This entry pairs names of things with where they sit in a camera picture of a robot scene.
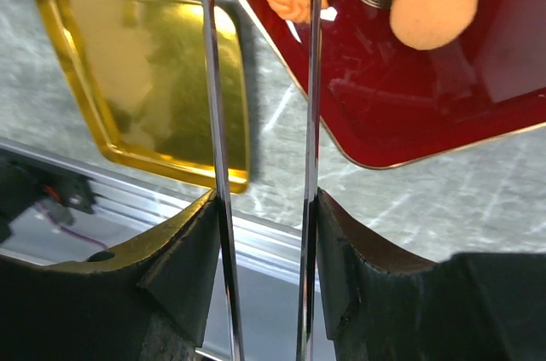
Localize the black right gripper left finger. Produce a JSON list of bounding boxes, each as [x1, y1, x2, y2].
[[1, 192, 219, 360]]

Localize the aluminium table edge rail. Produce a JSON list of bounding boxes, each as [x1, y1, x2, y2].
[[1, 138, 300, 284]]

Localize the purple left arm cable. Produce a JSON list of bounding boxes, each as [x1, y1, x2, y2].
[[36, 201, 109, 251]]

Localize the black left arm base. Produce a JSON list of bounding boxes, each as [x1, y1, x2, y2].
[[1, 150, 95, 242]]

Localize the plain orange round cookie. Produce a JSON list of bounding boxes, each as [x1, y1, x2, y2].
[[389, 0, 479, 50]]

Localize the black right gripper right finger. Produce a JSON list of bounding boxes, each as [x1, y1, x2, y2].
[[317, 192, 545, 360]]

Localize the gold tin lid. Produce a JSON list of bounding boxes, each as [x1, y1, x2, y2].
[[34, 0, 252, 195]]

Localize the red serving tray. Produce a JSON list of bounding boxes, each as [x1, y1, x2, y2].
[[212, 0, 546, 171]]

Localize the silver metal tongs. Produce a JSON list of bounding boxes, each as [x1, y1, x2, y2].
[[201, 0, 322, 360]]

